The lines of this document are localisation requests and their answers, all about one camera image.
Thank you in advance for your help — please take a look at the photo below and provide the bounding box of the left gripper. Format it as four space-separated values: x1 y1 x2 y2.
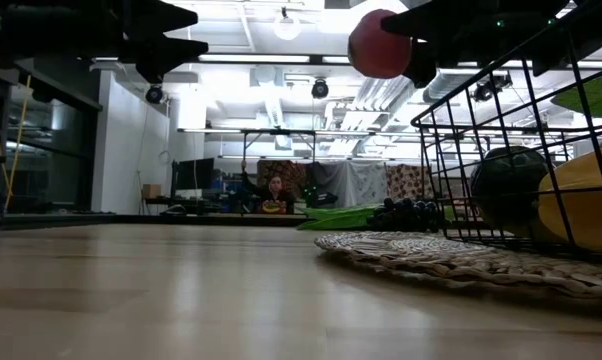
0 0 210 85

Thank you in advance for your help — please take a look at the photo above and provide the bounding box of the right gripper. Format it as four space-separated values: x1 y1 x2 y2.
379 0 573 90

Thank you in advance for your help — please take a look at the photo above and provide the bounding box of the pink peach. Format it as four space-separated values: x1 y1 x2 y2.
347 8 413 80

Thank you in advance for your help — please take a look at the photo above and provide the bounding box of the dark green round fruit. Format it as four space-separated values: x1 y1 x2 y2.
469 145 551 232

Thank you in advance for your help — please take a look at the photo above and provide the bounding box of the black grape bunch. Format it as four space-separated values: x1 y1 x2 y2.
365 197 446 233

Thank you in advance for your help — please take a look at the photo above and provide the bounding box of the green pear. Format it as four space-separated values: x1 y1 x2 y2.
550 73 602 122

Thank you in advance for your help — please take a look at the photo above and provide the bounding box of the yellow starfruit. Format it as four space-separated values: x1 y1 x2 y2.
537 143 602 255

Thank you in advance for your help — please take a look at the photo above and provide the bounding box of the long ceiling light bar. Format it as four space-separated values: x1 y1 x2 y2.
90 52 452 66

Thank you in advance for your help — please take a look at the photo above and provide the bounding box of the brown spotted cloth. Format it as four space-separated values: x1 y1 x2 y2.
385 164 435 201

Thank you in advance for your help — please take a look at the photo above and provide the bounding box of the black monitor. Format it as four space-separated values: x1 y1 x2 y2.
173 157 216 199

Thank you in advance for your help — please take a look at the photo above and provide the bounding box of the white patterned cloth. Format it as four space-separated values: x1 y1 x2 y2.
348 160 390 207

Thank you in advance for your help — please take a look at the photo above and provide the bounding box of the grey cloth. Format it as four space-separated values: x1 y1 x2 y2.
308 160 355 209

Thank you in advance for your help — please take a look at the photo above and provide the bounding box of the red-brown patterned cloth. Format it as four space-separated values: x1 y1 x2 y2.
255 159 310 201

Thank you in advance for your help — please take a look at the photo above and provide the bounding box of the person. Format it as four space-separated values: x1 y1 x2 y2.
253 174 297 215

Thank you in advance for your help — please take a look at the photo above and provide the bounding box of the round woven placemat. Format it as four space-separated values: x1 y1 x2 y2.
314 230 602 304

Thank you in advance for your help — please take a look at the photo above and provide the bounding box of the silver ventilation duct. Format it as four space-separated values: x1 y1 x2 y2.
423 67 512 104

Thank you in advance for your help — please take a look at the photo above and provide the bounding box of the black wire basket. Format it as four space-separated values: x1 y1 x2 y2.
410 0 602 266

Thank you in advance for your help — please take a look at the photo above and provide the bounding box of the black metal rack frame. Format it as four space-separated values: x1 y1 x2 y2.
240 128 317 216

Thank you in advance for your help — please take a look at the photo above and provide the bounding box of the yellow extension cable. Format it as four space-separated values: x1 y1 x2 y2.
0 63 32 211

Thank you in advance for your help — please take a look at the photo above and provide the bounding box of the black aluminium table frame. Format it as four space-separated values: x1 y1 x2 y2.
0 213 312 227

